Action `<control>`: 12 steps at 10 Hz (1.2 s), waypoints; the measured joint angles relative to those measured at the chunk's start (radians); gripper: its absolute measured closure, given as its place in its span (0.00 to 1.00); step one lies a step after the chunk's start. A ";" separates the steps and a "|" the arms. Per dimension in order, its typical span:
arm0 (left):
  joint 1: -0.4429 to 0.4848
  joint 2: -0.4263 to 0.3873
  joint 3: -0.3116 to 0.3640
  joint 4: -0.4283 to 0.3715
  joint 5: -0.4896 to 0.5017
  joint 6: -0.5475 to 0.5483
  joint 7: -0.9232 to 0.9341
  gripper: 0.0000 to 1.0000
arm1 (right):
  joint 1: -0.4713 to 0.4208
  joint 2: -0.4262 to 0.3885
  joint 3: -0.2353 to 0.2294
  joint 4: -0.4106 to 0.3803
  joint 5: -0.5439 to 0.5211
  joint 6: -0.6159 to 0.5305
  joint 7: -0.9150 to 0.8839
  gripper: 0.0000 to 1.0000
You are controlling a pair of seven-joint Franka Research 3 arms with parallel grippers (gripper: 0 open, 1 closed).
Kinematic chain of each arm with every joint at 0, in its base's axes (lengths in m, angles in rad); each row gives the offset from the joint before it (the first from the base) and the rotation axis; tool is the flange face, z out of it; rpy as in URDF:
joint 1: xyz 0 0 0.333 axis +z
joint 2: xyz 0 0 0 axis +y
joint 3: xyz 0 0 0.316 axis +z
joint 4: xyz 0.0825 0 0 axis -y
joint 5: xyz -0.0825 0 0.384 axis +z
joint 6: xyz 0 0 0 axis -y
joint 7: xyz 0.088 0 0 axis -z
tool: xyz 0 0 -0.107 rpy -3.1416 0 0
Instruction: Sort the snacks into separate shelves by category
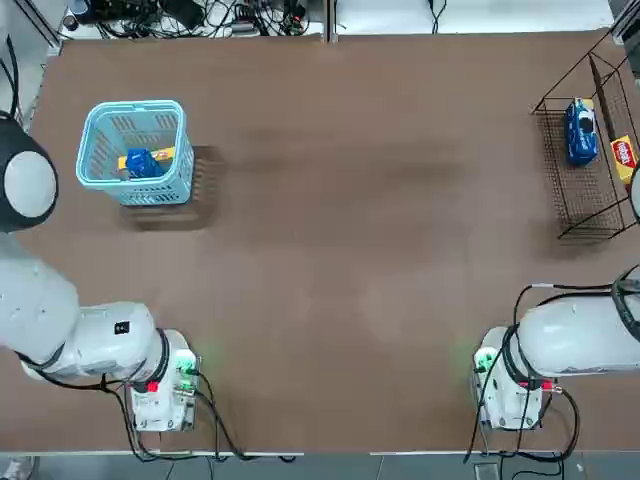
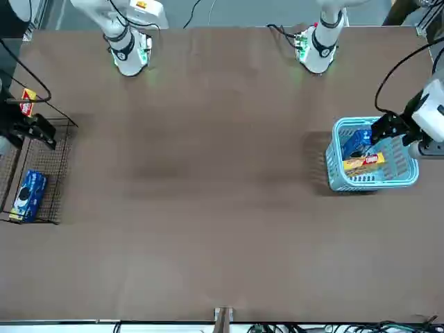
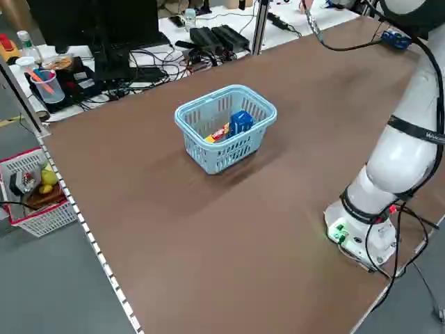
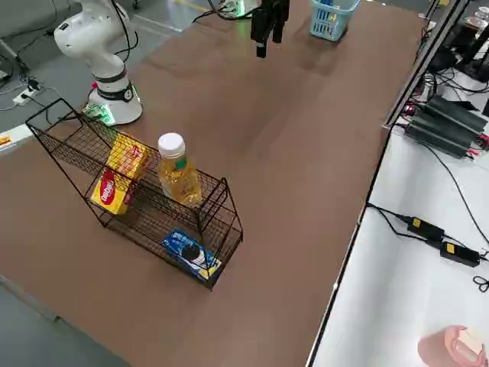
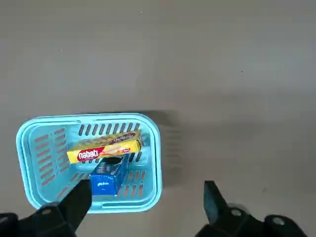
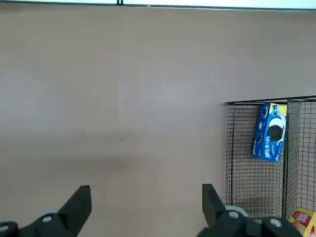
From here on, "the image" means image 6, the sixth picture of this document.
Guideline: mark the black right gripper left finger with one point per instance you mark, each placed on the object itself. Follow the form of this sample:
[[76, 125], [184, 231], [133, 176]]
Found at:
[[71, 212]]

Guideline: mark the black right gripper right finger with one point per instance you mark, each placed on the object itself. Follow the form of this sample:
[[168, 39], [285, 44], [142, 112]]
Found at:
[[217, 217]]

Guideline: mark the yellow box with red oval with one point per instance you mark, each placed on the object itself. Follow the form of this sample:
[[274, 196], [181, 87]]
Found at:
[[302, 218]]

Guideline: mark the blue Oreo cookie box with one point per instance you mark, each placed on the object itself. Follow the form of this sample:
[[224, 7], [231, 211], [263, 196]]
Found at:
[[265, 138]]

